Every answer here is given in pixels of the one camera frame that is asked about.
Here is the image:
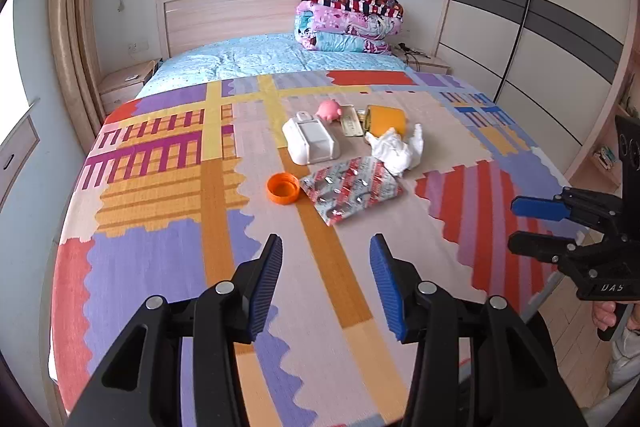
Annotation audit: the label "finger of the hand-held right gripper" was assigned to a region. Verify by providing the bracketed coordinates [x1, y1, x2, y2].
[511, 187, 622, 229]
[507, 231, 591, 265]

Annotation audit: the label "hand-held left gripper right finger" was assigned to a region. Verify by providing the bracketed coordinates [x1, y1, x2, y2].
[369, 233, 588, 427]

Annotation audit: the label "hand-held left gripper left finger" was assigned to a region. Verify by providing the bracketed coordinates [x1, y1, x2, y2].
[65, 233, 284, 427]

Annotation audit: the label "pink pig toy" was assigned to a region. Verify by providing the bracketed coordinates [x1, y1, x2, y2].
[316, 99, 344, 126]

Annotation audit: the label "person's right hand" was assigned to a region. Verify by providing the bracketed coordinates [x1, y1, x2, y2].
[592, 301, 640, 333]

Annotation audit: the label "grey metal leg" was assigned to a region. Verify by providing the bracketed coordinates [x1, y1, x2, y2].
[520, 266, 567, 324]

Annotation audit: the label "row of books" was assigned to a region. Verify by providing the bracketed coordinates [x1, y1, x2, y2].
[594, 146, 622, 171]

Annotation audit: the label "orange bottle cap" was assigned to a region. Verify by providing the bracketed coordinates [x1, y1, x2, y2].
[266, 173, 301, 206]

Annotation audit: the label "silver blister pack packet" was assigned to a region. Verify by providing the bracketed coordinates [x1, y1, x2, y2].
[299, 156, 405, 228]

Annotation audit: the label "colourful patterned mat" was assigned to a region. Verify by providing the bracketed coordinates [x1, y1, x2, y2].
[50, 71, 591, 427]

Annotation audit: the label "crumpled white tissue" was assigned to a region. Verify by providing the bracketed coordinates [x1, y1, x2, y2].
[365, 123, 425, 178]

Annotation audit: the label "white plastic box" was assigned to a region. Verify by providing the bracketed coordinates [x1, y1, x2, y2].
[282, 111, 342, 166]

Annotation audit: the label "white sliding-door wardrobe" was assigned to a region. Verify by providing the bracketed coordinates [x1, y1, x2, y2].
[435, 0, 640, 180]

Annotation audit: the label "white pill card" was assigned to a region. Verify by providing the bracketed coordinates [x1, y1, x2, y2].
[341, 106, 366, 138]

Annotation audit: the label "orange pouch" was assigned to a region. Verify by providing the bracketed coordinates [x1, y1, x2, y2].
[362, 105, 409, 136]

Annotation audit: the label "wooden nightstand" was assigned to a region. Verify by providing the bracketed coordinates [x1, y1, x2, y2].
[97, 59, 163, 118]
[392, 47, 453, 76]

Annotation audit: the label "light blue bed sheet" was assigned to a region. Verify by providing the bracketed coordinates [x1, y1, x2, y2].
[135, 33, 417, 98]

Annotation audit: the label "pink floral folded quilt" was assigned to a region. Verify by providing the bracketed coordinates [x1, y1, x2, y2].
[294, 2, 404, 56]

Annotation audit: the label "wooden bed headboard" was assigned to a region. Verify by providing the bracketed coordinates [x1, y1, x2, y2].
[156, 0, 312, 58]

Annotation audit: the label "light wooden cabinet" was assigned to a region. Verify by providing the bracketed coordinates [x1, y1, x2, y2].
[0, 99, 41, 214]

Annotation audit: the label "black cables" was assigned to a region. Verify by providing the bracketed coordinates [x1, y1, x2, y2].
[397, 42, 432, 58]

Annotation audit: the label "wooden door frame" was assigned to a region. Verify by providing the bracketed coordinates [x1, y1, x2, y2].
[47, 0, 109, 142]

